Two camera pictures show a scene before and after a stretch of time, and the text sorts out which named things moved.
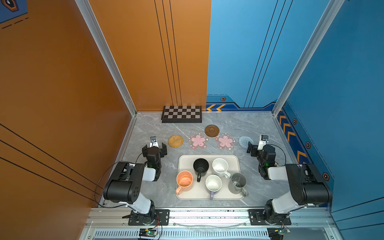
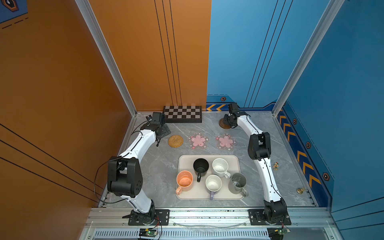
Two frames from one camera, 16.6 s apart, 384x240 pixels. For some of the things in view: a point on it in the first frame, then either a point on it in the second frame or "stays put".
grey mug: (237, 184) stays put
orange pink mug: (184, 181) stays put
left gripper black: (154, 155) → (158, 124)
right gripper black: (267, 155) → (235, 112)
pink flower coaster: (198, 140) stays put
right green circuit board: (277, 233) stays put
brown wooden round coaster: (211, 130) → (223, 125)
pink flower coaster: (225, 141) stays put
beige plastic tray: (198, 190) stays put
